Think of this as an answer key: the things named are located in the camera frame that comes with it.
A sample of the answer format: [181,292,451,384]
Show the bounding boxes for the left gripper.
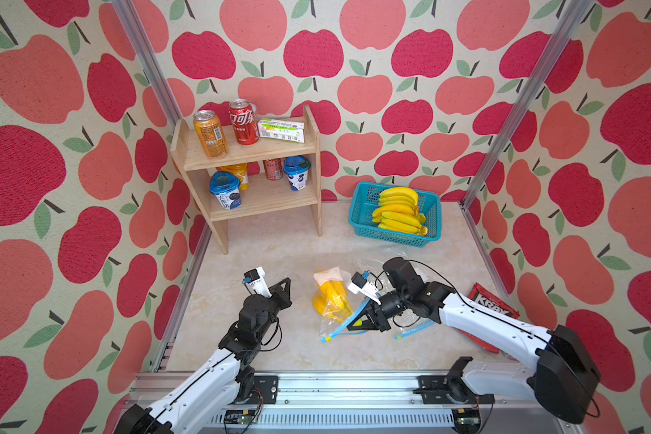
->
[255,276,293,342]

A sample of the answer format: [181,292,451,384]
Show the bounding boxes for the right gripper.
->
[344,290,408,330]

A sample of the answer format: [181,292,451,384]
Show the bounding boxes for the zip-top bag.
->
[311,267,367,344]
[380,256,455,330]

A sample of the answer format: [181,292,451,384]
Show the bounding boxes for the bananas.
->
[312,280,353,324]

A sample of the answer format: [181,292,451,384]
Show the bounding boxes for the teal plastic basket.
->
[349,183,442,247]

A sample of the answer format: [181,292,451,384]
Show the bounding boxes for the banana bunch from bag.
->
[379,187,419,206]

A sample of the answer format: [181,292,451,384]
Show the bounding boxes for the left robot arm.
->
[114,278,292,434]

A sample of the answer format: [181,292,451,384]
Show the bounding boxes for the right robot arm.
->
[345,257,601,424]

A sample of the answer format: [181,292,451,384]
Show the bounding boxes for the red chips bag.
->
[462,283,519,354]

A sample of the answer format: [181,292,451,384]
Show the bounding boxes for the wooden shelf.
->
[170,104,323,254]

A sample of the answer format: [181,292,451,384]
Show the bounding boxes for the blue yogurt cup left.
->
[209,171,242,210]

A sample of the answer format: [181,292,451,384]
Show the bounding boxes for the blue yogurt cup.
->
[209,171,242,210]
[283,156,311,191]

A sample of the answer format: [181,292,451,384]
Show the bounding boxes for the small red can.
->
[263,158,283,181]

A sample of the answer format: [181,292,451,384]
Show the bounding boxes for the blue yogurt cup right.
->
[283,156,311,191]

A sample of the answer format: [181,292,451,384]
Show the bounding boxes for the yellow yogurt cup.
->
[218,163,250,191]

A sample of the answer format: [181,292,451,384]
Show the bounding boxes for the green white box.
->
[258,118,305,143]

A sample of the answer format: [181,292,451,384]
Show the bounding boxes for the orange soda can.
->
[193,110,228,158]

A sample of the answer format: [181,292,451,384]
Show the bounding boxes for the red cola can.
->
[229,99,260,146]

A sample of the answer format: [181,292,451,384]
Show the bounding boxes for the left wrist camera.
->
[243,267,271,298]

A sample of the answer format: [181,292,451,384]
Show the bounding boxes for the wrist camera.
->
[243,267,271,298]
[346,271,381,305]

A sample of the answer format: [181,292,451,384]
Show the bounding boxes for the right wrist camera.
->
[346,271,381,305]

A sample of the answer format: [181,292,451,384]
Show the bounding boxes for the aluminium front rail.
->
[106,368,580,433]

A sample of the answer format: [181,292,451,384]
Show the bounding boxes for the left aluminium corner post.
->
[112,0,182,128]

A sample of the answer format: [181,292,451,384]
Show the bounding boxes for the aluminium corner post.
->
[112,0,182,128]
[460,0,595,212]

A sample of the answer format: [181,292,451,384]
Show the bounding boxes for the right aluminium corner post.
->
[460,0,595,212]

